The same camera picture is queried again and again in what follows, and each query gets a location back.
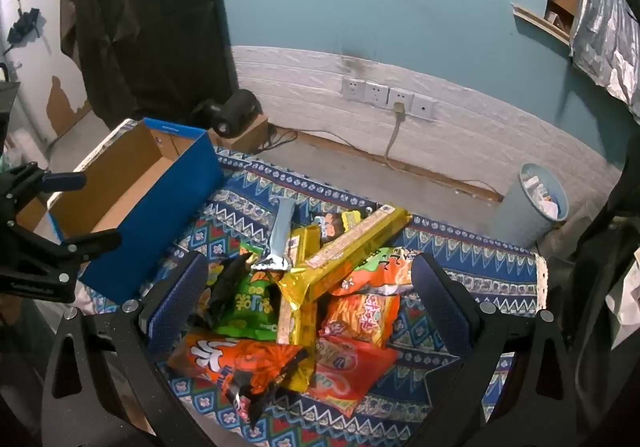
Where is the blue patterned tablecloth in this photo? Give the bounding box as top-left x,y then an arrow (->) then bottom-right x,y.
85,119 -> 548,447

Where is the orange black glove snack packet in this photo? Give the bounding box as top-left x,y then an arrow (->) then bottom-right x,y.
167,331 -> 311,428

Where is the grey waste bin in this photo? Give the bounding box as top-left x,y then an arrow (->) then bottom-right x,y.
492,163 -> 570,248

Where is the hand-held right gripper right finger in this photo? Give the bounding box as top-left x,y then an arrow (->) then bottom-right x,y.
410,252 -> 601,447

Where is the black floor cable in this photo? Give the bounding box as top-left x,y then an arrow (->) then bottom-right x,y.
255,124 -> 301,152

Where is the slim yellow biscuit packet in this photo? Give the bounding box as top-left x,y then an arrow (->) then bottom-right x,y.
275,224 -> 321,393

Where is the black metal frame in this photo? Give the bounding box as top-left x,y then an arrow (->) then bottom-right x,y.
570,127 -> 640,278

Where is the plain black snack packet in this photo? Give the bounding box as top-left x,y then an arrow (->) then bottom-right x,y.
207,252 -> 256,323

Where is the black cartoon snack packet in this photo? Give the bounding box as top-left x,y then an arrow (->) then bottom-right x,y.
314,211 -> 362,244

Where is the green pea snack packet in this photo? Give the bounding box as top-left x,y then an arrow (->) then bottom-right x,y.
215,247 -> 283,340

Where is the silver foil snack packet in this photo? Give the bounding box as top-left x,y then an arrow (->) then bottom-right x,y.
252,196 -> 297,272

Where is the beige power cable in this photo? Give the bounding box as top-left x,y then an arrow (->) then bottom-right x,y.
384,103 -> 406,168

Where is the small cardboard box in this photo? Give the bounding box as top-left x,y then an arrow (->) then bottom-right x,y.
207,116 -> 271,155

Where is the wooden window ledge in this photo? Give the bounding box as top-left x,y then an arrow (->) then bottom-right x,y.
511,0 -> 581,46

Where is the orange stick snack packet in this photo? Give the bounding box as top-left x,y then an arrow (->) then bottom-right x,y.
320,293 -> 401,348

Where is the silver foil curtain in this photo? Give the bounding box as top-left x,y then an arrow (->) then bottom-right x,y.
570,0 -> 640,120

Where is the orange and green snack packet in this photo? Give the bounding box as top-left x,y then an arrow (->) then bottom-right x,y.
340,247 -> 426,298

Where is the black curtain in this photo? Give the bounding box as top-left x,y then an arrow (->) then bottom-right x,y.
60,0 -> 238,128

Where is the large yellow biscuit packet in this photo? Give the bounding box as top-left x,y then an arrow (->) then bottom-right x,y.
277,207 -> 412,309

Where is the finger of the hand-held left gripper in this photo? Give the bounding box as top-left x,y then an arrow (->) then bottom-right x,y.
0,164 -> 87,218
7,222 -> 122,273

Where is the blue cardboard box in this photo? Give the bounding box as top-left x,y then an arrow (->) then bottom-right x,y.
47,118 -> 226,304

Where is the dark wall hanger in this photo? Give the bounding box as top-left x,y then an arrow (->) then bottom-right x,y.
7,7 -> 43,48

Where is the red orange snack packet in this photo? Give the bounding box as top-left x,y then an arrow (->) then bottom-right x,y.
305,337 -> 398,418

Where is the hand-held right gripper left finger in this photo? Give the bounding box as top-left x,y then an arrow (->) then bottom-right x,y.
41,251 -> 216,447

